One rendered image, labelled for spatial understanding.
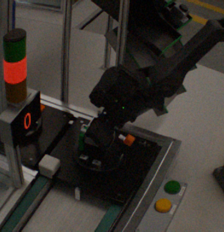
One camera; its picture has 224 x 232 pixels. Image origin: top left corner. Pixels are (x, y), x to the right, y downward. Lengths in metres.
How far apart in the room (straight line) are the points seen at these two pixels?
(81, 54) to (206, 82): 0.50
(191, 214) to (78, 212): 0.32
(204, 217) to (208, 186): 0.13
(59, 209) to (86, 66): 0.72
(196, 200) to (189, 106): 0.44
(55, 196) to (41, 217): 0.09
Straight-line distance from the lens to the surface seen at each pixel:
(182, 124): 1.50
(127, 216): 1.08
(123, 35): 1.19
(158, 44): 1.23
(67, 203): 1.16
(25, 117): 0.94
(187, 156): 1.39
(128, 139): 1.11
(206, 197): 1.29
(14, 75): 0.86
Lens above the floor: 1.83
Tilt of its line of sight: 40 degrees down
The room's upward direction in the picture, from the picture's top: 5 degrees clockwise
